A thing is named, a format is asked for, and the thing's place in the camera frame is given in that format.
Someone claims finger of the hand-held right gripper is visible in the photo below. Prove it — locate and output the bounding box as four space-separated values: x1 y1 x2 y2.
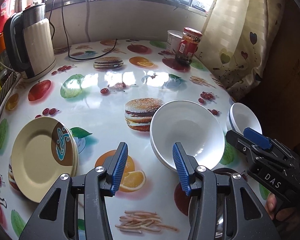
225 129 262 167
242 127 275 153

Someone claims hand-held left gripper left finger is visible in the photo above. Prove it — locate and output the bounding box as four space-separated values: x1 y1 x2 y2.
19 142 129 240

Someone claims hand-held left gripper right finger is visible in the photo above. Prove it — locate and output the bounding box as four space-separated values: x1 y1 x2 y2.
172 142 282 240

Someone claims small white striped bowl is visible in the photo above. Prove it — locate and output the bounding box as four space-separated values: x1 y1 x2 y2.
226 102 263 137

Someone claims large white striped bowl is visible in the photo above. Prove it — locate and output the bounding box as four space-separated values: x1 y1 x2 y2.
149 100 225 173

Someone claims stainless steel bowl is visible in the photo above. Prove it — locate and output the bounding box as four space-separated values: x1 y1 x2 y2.
189 168 249 239

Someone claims person's right hand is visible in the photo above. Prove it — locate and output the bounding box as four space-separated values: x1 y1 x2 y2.
265 193 293 222

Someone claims fruit print tablecloth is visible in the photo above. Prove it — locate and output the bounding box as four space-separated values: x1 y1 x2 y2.
0 39 273 240

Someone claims glass jar with red label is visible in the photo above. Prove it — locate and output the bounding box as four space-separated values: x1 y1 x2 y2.
175 27 203 65

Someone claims cream heart print curtain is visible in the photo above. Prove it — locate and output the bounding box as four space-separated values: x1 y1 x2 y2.
200 0 287 98

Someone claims white plastic tub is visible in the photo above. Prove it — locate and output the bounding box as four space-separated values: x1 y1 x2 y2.
166 30 184 53

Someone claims zigzag pattern box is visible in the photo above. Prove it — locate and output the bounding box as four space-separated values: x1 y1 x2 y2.
0 70 17 123

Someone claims cream electric kettle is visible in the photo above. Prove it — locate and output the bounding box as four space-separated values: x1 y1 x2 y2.
3 2 57 82

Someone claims red printed bag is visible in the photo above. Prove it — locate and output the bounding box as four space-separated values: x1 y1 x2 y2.
0 0 23 34

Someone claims white cable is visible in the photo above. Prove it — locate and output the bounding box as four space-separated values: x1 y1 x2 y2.
0 54 18 75

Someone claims grey cable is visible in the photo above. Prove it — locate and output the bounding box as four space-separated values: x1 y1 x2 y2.
84 0 92 42

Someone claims black power cable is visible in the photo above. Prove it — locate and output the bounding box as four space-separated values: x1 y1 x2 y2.
49 0 118 61

